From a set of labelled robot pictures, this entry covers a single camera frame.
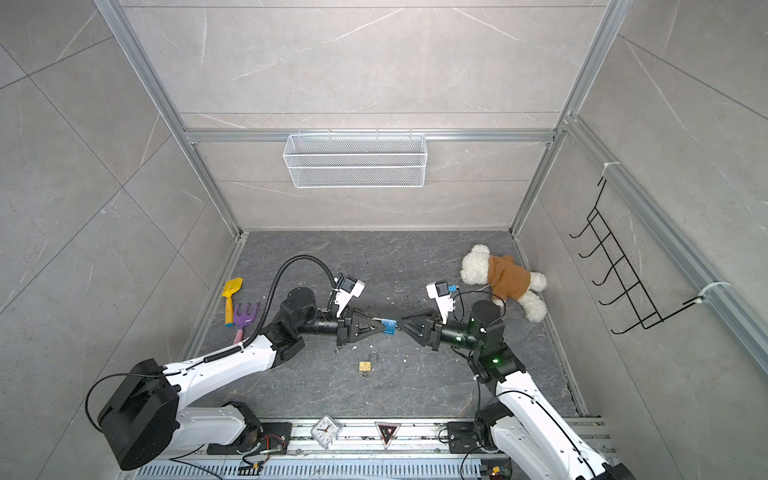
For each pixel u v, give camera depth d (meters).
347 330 0.62
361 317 0.66
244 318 0.94
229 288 1.01
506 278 0.97
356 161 1.01
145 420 0.41
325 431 0.73
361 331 0.66
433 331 0.61
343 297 0.64
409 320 0.65
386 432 0.74
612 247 0.73
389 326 0.66
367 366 0.86
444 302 0.64
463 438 0.73
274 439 0.73
